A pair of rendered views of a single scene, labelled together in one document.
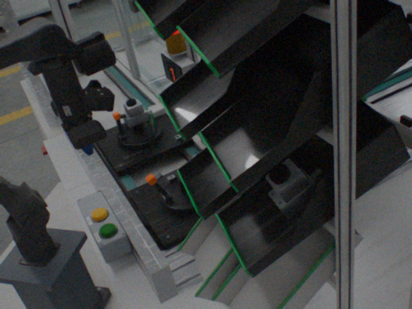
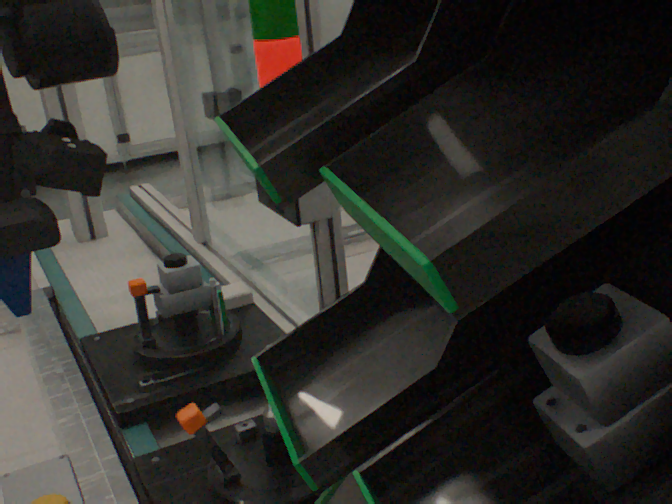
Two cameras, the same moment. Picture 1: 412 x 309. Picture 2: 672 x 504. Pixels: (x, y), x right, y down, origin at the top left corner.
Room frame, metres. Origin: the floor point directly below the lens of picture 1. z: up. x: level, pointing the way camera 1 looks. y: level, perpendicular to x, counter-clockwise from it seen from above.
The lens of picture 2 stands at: (0.22, 0.02, 1.47)
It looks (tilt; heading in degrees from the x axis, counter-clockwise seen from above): 21 degrees down; 358
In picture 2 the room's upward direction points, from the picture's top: 6 degrees counter-clockwise
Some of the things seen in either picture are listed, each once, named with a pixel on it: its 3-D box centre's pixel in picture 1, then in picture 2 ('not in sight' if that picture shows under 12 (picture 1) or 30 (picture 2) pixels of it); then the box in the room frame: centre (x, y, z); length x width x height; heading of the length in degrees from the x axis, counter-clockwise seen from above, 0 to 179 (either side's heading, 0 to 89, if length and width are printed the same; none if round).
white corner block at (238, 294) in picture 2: (157, 112); (235, 301); (1.39, 0.14, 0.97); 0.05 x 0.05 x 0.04; 22
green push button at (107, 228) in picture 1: (108, 231); not in sight; (0.88, 0.28, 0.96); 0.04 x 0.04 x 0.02
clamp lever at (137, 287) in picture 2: (121, 123); (147, 306); (1.25, 0.24, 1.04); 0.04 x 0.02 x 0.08; 112
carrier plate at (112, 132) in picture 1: (141, 139); (190, 351); (1.26, 0.20, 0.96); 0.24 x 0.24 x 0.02; 22
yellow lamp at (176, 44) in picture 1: (175, 40); not in sight; (1.17, 0.03, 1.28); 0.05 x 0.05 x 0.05
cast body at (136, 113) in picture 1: (136, 110); (186, 280); (1.27, 0.19, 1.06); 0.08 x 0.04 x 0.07; 112
